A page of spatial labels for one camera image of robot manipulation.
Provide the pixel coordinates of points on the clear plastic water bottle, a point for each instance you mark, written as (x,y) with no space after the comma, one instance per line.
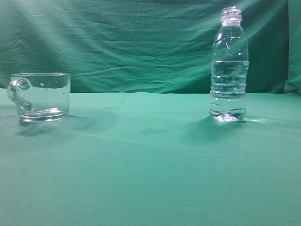
(229,68)

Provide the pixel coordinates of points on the green tablecloth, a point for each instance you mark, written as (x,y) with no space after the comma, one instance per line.
(147,159)

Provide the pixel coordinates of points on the green cloth backdrop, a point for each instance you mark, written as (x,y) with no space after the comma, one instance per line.
(157,46)

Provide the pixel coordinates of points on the clear glass mug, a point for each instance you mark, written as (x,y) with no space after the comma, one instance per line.
(40,97)

